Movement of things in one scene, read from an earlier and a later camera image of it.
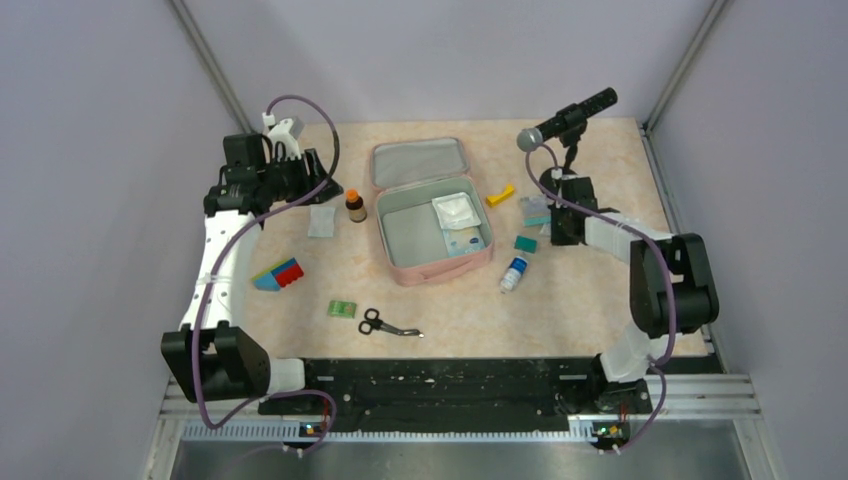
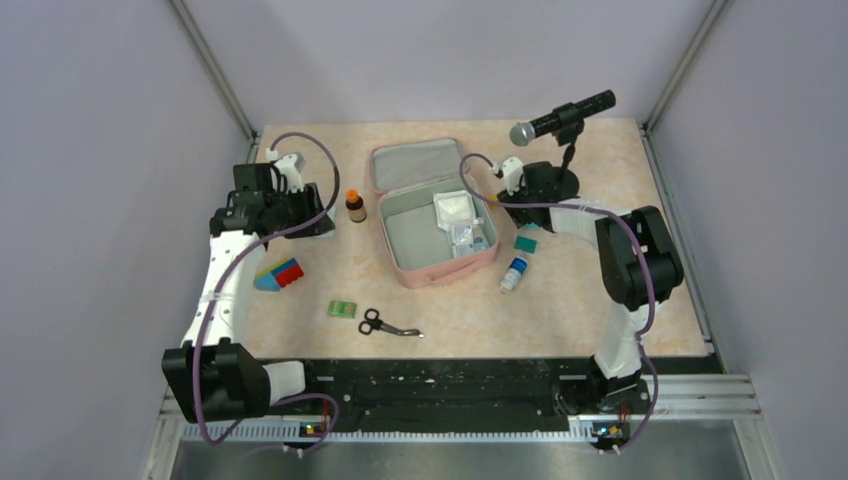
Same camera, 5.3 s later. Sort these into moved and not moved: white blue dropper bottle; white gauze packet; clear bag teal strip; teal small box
Moved: clear bag teal strip
Not moved: teal small box; white gauze packet; white blue dropper bottle
